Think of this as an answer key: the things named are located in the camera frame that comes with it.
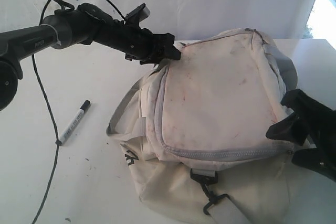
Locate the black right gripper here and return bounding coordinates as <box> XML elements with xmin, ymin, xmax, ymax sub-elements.
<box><xmin>266</xmin><ymin>89</ymin><xmax>335</xmax><ymax>182</ymax></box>

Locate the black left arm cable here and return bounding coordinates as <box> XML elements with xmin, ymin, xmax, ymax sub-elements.
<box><xmin>30</xmin><ymin>0</ymin><xmax>127</xmax><ymax>224</ymax></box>

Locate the black and white marker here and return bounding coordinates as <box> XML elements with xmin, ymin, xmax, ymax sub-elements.
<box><xmin>57</xmin><ymin>100</ymin><xmax>91</xmax><ymax>146</ymax></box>

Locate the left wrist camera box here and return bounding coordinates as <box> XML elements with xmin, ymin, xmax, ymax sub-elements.
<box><xmin>125</xmin><ymin>3</ymin><xmax>150</xmax><ymax>26</ymax></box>

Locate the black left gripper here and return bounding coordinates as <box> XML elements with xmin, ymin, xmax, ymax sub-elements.
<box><xmin>93</xmin><ymin>25</ymin><xmax>181</xmax><ymax>65</ymax></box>

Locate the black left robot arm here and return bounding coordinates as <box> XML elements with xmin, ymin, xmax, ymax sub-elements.
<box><xmin>1</xmin><ymin>1</ymin><xmax>181</xmax><ymax>109</ymax></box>

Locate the white fabric backpack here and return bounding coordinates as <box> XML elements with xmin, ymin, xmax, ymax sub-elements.
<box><xmin>107</xmin><ymin>28</ymin><xmax>309</xmax><ymax>223</ymax></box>

